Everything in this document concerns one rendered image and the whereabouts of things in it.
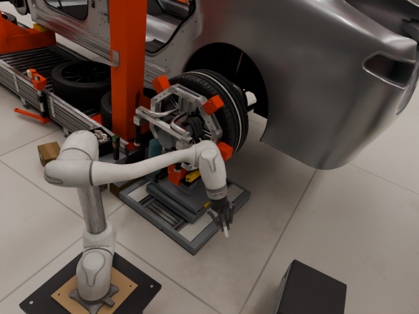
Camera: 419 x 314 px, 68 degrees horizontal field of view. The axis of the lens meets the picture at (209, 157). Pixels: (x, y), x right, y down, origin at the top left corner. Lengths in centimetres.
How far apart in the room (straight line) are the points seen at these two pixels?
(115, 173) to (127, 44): 105
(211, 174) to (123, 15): 119
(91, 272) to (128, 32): 136
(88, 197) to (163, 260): 96
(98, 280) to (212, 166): 81
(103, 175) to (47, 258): 126
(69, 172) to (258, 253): 166
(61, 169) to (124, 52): 106
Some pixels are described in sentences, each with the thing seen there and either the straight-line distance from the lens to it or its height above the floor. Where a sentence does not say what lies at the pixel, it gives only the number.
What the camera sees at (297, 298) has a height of 34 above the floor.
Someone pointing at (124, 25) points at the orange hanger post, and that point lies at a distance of 206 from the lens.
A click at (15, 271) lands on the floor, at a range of 241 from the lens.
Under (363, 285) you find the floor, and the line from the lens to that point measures 275.
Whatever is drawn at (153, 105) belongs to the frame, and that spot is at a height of 93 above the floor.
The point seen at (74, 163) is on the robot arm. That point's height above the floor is 114.
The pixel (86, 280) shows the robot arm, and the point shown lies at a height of 53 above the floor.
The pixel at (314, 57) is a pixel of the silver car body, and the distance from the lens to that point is 196.
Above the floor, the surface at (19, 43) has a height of 60.
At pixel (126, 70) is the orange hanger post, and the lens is 214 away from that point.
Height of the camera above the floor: 194
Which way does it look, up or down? 37 degrees down
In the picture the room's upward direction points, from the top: 12 degrees clockwise
